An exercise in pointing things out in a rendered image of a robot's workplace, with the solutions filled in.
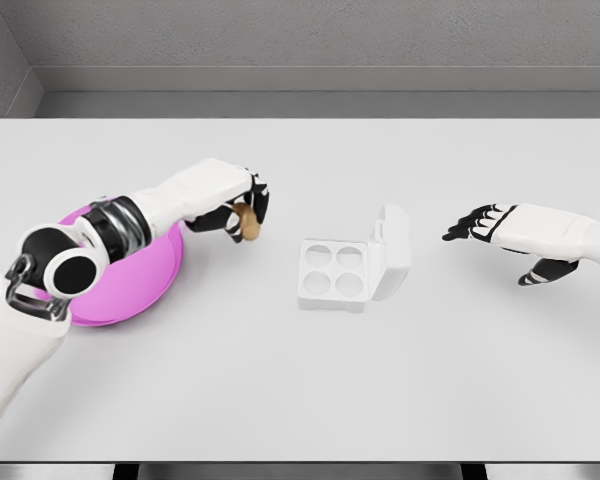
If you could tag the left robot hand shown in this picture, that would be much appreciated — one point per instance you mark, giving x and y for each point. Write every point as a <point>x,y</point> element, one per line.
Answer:
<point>220,182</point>

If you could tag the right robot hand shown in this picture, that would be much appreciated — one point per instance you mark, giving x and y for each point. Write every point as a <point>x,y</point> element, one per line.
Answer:
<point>535,230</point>

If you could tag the brown egg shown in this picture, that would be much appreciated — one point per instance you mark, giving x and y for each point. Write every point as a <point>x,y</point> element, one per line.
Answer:
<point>250,222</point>

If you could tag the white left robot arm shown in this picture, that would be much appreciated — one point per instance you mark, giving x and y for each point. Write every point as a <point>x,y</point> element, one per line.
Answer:
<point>155,202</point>

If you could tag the white egg box with lid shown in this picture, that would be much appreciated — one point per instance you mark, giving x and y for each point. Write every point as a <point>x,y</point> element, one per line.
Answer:
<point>340,270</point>

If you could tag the pink bowl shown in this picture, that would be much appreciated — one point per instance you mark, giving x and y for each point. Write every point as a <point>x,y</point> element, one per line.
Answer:
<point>150,280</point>

